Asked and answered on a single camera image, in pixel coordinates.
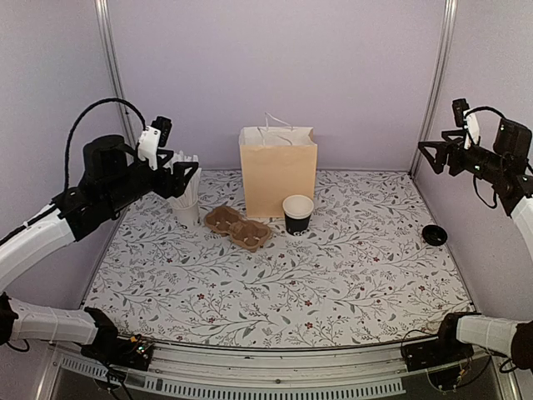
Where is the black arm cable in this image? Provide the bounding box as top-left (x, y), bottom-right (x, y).
top-left (62, 97), bottom-right (148, 197)
top-left (465, 106), bottom-right (505, 209)

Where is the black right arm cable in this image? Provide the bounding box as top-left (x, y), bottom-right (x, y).
top-left (465, 106), bottom-right (505, 209)

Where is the right aluminium frame post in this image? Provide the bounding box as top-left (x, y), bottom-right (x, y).
top-left (409, 0), bottom-right (458, 176)

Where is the white wrapped straws bundle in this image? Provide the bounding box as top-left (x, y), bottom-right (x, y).
top-left (168, 151), bottom-right (202, 209)

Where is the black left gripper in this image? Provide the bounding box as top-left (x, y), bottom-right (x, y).
top-left (104, 150), bottom-right (199, 213)

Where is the floral patterned table mat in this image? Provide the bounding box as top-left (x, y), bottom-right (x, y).
top-left (85, 171), bottom-right (474, 348)

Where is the aluminium frame post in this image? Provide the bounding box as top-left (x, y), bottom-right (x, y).
top-left (409, 0), bottom-right (458, 176)
top-left (94, 0), bottom-right (135, 146)

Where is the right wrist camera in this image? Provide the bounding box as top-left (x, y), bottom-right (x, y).
top-left (451, 98), bottom-right (481, 150)

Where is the brown pulp cup carrier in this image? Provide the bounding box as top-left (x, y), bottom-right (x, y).
top-left (204, 206), bottom-right (271, 253)

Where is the left aluminium frame post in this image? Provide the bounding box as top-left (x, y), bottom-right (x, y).
top-left (94, 0), bottom-right (135, 146)

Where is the white cup holding straws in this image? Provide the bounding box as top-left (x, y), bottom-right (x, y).
top-left (168, 198), bottom-right (200, 229)

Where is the kraft paper takeout bag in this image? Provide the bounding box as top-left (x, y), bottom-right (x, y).
top-left (238, 112), bottom-right (318, 218)

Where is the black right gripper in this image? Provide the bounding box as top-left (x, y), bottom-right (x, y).
top-left (420, 130), bottom-right (508, 183)

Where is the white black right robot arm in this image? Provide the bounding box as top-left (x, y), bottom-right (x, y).
top-left (401, 118), bottom-right (532, 372)

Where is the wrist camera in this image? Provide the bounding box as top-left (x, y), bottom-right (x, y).
top-left (451, 98), bottom-right (481, 150)
top-left (137, 116), bottom-right (172, 171)

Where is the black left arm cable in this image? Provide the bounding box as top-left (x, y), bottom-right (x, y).
top-left (62, 97), bottom-right (148, 197)

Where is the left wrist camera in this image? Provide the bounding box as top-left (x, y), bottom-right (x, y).
top-left (137, 116), bottom-right (172, 171)

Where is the black paper coffee cup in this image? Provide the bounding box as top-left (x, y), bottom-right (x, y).
top-left (282, 194), bottom-right (314, 236)

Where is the front aluminium rail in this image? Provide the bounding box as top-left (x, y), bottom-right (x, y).
top-left (33, 330), bottom-right (532, 399)

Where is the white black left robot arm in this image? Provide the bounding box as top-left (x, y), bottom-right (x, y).
top-left (1, 135), bottom-right (199, 371)

